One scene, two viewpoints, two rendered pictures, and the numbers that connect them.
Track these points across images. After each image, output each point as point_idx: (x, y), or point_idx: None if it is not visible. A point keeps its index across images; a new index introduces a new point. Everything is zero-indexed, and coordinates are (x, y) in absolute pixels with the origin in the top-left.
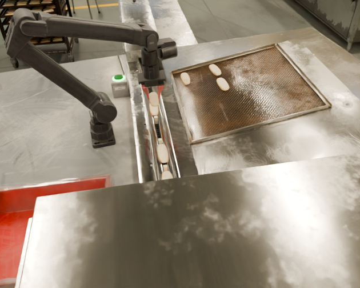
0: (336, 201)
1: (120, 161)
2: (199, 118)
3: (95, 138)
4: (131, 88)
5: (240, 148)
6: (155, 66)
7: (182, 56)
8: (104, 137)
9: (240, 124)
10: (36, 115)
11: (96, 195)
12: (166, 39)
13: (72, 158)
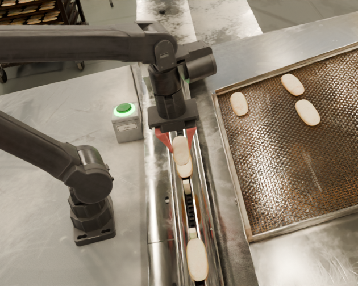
0: None
1: (122, 273)
2: (266, 185)
3: (80, 227)
4: (146, 126)
5: (349, 255)
6: (175, 96)
7: (236, 58)
8: (95, 225)
9: (346, 198)
10: None
11: None
12: (194, 43)
13: (40, 266)
